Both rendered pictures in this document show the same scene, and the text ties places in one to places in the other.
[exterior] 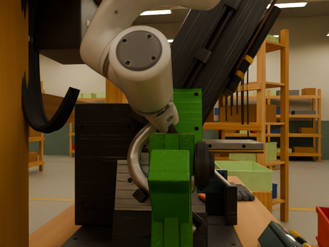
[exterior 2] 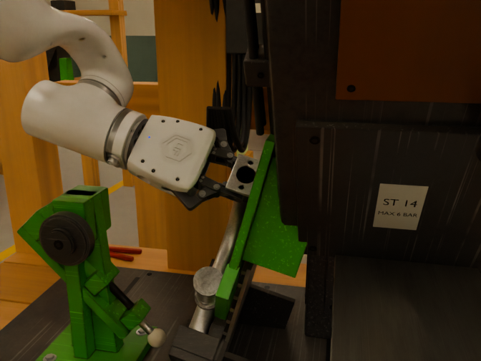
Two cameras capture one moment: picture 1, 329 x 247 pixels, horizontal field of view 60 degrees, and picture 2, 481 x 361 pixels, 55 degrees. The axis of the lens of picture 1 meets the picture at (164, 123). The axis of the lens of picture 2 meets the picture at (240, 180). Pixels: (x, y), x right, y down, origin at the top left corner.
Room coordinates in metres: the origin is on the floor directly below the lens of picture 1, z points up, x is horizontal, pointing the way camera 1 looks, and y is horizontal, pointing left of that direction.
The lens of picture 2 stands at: (0.76, -0.60, 1.39)
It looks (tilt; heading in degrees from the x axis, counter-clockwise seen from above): 18 degrees down; 98
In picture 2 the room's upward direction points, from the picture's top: straight up
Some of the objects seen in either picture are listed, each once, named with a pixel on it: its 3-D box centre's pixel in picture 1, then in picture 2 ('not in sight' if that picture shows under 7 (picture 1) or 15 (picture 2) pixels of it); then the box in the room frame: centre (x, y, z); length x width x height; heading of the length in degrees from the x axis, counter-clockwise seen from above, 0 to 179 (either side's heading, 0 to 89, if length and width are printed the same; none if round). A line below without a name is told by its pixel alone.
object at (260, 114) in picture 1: (207, 122); not in sight; (4.24, -0.65, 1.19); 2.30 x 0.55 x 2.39; 33
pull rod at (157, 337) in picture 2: not in sight; (147, 328); (0.54, -0.02, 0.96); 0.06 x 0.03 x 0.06; 175
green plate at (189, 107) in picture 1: (178, 128); (278, 208); (0.73, -0.04, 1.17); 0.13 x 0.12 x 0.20; 175
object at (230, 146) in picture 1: (192, 145); (403, 273); (0.88, -0.09, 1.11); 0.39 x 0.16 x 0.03; 85
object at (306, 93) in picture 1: (265, 124); not in sight; (9.01, -3.18, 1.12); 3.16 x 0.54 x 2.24; 82
